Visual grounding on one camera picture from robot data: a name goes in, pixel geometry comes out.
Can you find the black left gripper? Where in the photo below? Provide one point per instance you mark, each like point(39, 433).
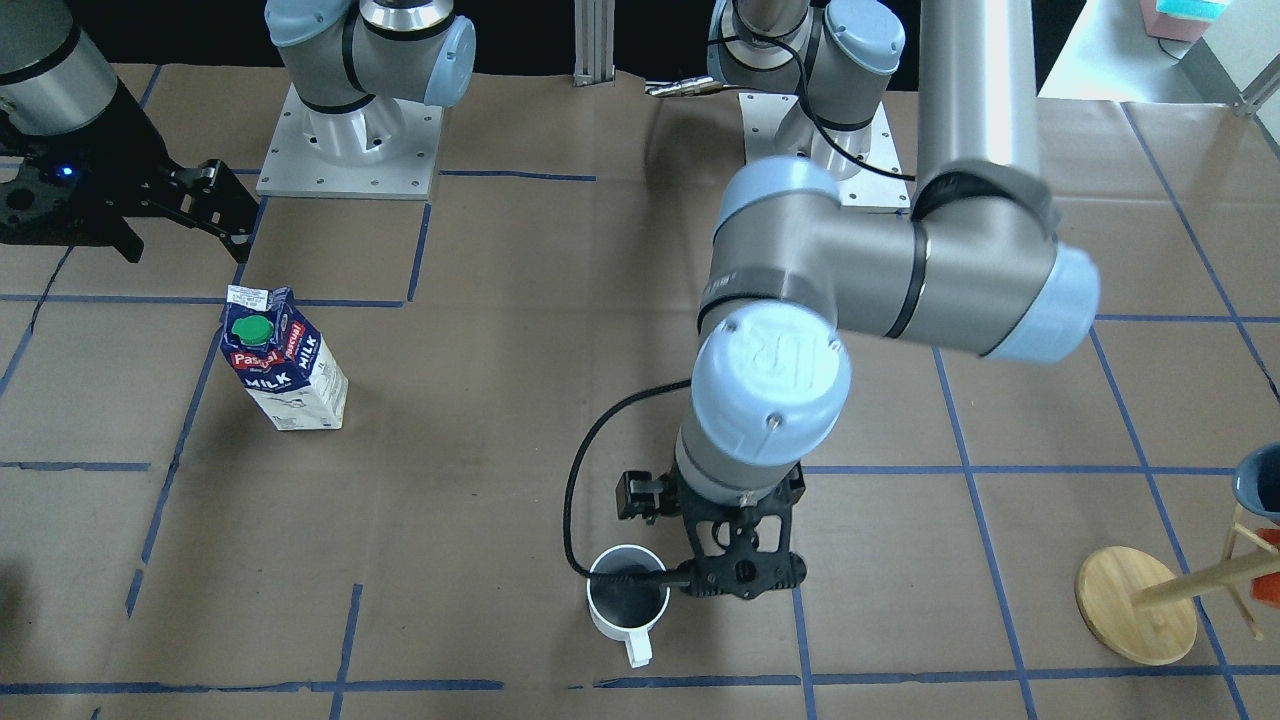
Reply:
point(636, 495)

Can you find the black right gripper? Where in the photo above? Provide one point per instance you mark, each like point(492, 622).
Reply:
point(120, 140)

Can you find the white grey mug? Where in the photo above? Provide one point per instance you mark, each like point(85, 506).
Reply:
point(626, 612)

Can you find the blue white milk carton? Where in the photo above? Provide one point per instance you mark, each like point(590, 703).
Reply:
point(282, 360)

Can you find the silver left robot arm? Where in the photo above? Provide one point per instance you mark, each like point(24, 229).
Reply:
point(975, 266)

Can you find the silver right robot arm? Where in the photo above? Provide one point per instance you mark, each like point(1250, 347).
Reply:
point(58, 56)

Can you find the wooden mug tree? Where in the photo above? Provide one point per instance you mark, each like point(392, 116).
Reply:
point(1139, 608)

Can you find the blue mug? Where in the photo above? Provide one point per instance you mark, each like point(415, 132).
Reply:
point(1256, 482)

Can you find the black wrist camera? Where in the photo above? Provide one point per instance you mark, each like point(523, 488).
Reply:
point(639, 494)

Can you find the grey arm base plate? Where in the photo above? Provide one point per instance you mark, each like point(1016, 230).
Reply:
point(773, 124)
point(386, 150)

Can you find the aluminium frame post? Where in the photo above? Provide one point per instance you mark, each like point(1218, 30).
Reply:
point(594, 22)

